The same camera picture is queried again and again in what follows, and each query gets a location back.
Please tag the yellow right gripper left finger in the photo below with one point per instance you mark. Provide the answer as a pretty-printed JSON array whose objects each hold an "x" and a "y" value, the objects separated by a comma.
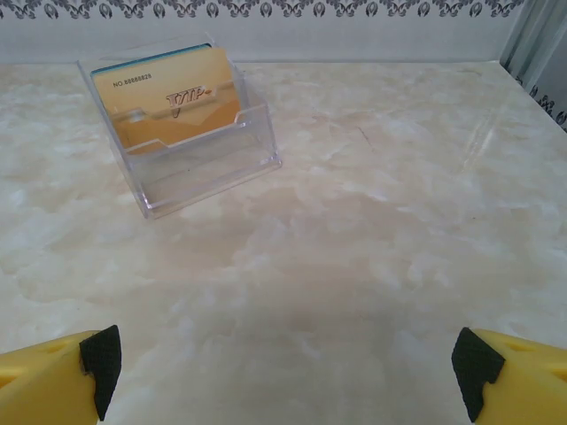
[{"x": 48, "y": 380}]

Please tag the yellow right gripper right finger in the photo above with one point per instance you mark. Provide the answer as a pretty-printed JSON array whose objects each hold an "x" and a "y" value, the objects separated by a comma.
[{"x": 522, "y": 385}]

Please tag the blue credit card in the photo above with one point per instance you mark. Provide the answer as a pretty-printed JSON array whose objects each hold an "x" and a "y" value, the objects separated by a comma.
[{"x": 146, "y": 59}]

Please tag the gold VIP card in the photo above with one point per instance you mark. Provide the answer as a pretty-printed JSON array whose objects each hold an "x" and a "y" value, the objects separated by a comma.
[{"x": 146, "y": 102}]

